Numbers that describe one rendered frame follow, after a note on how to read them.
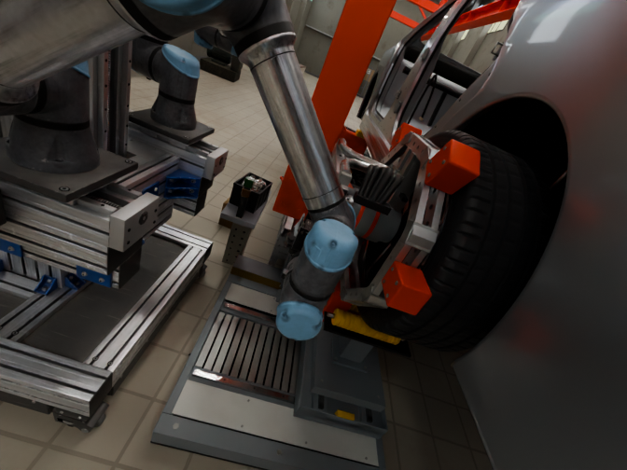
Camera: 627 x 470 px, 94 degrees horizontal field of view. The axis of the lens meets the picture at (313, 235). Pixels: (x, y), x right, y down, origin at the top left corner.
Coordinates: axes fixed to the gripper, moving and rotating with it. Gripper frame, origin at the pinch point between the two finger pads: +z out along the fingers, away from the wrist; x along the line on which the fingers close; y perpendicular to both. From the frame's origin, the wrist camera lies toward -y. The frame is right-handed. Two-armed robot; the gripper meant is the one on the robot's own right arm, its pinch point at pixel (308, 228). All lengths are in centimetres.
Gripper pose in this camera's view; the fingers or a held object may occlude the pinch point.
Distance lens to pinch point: 76.7
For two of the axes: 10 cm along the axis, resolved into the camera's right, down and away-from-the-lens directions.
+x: -9.3, -3.4, -1.5
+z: 0.5, -5.1, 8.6
